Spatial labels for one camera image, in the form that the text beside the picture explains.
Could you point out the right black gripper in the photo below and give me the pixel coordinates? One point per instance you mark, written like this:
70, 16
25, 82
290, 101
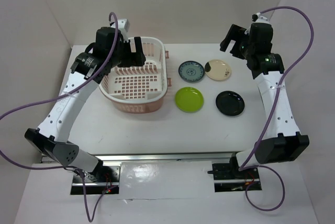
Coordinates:
237, 33

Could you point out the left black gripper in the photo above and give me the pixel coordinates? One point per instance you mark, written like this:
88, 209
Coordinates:
135, 59

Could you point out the cream floral plate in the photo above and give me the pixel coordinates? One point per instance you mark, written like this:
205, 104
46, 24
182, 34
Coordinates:
217, 70

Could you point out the blue patterned plate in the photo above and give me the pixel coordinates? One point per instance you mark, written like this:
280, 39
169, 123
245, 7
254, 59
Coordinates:
191, 71

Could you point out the black plate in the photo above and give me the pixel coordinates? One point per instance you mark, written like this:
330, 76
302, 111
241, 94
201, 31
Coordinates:
230, 103

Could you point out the lime green plate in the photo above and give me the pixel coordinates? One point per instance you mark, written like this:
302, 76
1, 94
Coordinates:
189, 99

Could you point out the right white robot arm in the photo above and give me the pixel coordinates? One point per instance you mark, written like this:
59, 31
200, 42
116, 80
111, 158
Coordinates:
282, 141

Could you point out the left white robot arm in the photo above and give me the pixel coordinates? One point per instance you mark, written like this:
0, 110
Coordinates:
51, 137

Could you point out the white pink dish rack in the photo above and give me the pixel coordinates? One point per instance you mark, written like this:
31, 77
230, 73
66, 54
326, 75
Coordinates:
139, 90

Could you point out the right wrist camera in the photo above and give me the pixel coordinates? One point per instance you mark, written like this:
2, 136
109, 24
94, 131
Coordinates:
258, 18

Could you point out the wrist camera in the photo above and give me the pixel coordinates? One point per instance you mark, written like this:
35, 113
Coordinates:
123, 25
258, 18

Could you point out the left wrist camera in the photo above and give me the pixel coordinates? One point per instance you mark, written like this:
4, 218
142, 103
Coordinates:
123, 25

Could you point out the aluminium front rail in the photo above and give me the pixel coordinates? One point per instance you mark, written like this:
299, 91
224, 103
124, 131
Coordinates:
164, 157

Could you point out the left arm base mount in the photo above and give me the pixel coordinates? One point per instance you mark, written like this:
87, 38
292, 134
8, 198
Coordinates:
95, 186

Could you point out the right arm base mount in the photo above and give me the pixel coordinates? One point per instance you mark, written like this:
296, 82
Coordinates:
228, 179

